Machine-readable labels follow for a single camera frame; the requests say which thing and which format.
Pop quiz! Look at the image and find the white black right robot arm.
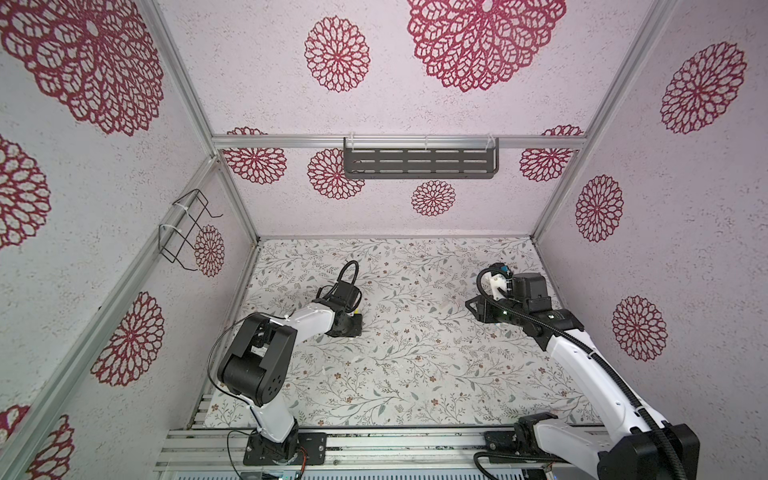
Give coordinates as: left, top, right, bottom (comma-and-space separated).
465, 263, 700, 479

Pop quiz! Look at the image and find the dark grey wall shelf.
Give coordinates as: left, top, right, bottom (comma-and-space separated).
342, 138, 499, 180

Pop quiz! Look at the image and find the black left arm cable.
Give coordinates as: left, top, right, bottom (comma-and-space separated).
205, 259, 361, 480

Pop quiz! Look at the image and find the black wire wall rack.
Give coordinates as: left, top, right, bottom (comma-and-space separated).
157, 189, 226, 278

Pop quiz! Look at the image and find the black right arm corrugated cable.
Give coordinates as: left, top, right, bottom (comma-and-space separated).
475, 263, 688, 480

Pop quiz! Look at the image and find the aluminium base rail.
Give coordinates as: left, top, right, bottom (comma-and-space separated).
152, 425, 601, 480

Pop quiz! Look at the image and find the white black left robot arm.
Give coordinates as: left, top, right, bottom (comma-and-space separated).
216, 280, 362, 465

